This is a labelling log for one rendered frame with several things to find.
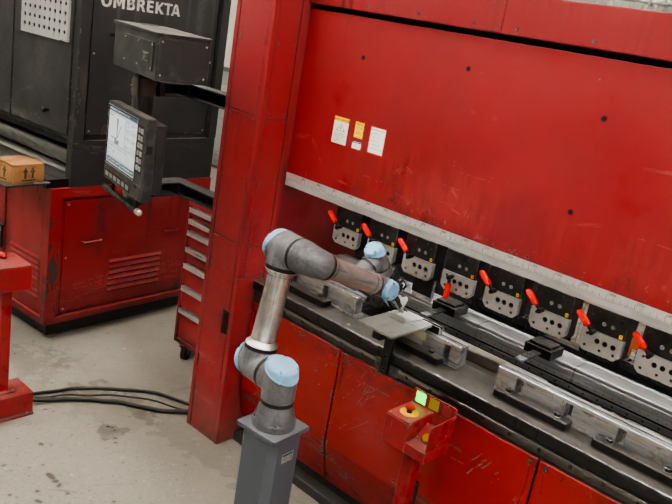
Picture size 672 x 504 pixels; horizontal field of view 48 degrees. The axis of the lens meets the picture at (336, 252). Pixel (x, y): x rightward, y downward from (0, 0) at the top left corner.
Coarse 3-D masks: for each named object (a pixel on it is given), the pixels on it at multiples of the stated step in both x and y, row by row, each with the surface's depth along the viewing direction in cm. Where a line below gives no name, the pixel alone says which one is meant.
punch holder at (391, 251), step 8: (376, 224) 322; (384, 224) 319; (376, 232) 322; (384, 232) 319; (392, 232) 317; (400, 232) 316; (408, 232) 320; (368, 240) 326; (384, 240) 320; (392, 240) 317; (384, 248) 320; (392, 248) 317; (400, 248) 320; (392, 256) 318; (400, 256) 322; (392, 264) 321
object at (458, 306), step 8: (432, 304) 334; (440, 304) 331; (448, 304) 329; (456, 304) 329; (464, 304) 333; (424, 312) 322; (432, 312) 324; (440, 312) 326; (448, 312) 329; (456, 312) 327; (464, 312) 333
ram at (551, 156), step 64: (320, 64) 334; (384, 64) 310; (448, 64) 289; (512, 64) 271; (576, 64) 255; (640, 64) 241; (320, 128) 338; (384, 128) 314; (448, 128) 293; (512, 128) 274; (576, 128) 258; (640, 128) 243; (320, 192) 342; (384, 192) 317; (448, 192) 296; (512, 192) 277; (576, 192) 260; (640, 192) 246; (576, 256) 263; (640, 256) 248; (640, 320) 250
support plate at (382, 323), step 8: (392, 312) 317; (360, 320) 303; (368, 320) 304; (376, 320) 306; (384, 320) 307; (392, 320) 308; (376, 328) 298; (384, 328) 299; (392, 328) 300; (400, 328) 302; (408, 328) 303; (416, 328) 304; (424, 328) 307; (392, 336) 293; (400, 336) 296
